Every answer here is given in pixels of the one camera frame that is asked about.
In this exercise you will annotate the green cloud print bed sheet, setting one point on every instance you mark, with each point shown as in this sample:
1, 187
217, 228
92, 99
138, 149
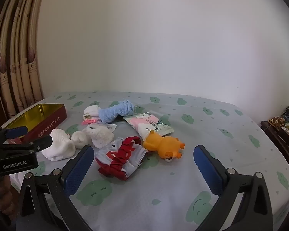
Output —
159, 192

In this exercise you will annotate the pink and white packet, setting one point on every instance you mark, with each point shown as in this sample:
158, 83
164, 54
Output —
149, 125

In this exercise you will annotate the orange soft toy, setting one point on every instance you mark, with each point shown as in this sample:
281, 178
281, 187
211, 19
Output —
162, 146

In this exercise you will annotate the beige patterned curtain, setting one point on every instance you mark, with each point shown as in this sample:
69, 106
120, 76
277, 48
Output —
19, 65

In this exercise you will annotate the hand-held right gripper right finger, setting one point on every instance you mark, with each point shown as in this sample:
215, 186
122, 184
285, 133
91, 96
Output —
207, 168

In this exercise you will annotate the red and grey ruffled garment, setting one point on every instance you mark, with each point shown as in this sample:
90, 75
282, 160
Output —
120, 160

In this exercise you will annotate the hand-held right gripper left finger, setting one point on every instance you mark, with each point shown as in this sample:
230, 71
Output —
78, 170

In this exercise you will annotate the red tin box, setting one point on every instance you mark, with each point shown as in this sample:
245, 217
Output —
47, 122

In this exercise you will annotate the small white printed sock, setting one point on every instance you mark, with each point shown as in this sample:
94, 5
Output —
91, 112

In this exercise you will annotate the blue fluffy sock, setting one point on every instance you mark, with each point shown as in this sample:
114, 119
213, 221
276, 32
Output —
113, 112

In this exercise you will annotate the brown star patterned pouch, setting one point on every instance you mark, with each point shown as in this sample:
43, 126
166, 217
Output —
276, 121

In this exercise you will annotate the floral print packet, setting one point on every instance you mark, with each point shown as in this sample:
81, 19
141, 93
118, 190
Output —
112, 127

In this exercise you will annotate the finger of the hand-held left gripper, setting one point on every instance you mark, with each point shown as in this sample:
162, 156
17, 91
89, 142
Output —
16, 131
42, 143

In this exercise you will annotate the dark wooden cabinet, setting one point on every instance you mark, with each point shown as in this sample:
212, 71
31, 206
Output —
283, 144

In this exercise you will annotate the white fluffy plush toy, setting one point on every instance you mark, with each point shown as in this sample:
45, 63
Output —
100, 134

